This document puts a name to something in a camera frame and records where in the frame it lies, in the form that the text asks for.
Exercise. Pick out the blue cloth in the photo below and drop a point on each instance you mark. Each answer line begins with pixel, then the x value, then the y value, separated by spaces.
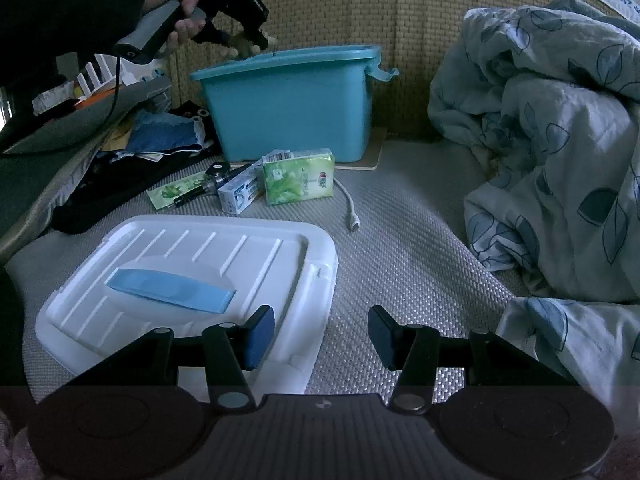
pixel 160 132

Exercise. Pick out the grey side board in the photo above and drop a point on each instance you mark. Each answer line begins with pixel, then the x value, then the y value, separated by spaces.
pixel 60 127

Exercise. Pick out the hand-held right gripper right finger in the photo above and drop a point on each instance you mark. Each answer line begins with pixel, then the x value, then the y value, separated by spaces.
pixel 382 337

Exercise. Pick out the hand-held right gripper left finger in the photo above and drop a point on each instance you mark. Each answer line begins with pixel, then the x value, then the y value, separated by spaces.
pixel 260 337

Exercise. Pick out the small black metal gadget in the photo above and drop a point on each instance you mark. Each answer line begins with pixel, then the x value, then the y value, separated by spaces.
pixel 218 170

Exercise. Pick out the orange flat item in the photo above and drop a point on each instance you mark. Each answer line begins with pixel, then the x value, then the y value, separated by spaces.
pixel 97 100

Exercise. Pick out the teal plastic storage bin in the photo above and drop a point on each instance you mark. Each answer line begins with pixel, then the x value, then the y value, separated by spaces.
pixel 290 105

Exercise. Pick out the white packet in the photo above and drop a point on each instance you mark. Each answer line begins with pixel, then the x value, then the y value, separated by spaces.
pixel 52 97

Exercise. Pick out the pink fleece clothing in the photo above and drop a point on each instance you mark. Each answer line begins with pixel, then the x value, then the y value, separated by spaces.
pixel 12 450

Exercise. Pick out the black cloth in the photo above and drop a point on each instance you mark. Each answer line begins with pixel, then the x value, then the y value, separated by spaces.
pixel 115 195

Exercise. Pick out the person's left forearm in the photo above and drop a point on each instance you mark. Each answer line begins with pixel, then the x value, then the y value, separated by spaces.
pixel 65 10

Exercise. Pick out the white and blue carton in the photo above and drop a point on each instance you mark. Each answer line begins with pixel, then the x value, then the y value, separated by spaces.
pixel 240 192

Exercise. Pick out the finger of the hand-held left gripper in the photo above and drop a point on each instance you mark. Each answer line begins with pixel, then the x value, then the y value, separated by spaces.
pixel 260 39
pixel 223 42

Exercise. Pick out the black pen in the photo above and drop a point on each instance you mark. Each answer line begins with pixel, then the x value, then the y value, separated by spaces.
pixel 197 191

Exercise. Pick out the yellow paper bag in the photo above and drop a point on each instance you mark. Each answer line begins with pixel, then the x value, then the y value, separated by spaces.
pixel 117 137

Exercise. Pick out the grey woven mat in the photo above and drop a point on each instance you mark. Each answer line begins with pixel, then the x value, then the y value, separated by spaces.
pixel 410 260

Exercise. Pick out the green sachet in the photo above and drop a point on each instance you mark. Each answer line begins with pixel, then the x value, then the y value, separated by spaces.
pixel 172 192

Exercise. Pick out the leaf print blanket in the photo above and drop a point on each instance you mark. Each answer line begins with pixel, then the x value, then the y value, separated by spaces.
pixel 550 160

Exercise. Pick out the green tissue pack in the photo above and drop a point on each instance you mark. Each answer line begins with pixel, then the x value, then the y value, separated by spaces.
pixel 300 177

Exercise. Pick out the white slatted rack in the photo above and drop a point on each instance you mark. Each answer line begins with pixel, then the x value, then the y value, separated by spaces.
pixel 97 72

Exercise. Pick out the woven straw mat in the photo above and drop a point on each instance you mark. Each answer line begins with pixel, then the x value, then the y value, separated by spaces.
pixel 425 25

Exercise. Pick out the small beige object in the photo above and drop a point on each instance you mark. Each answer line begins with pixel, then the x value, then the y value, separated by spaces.
pixel 245 45

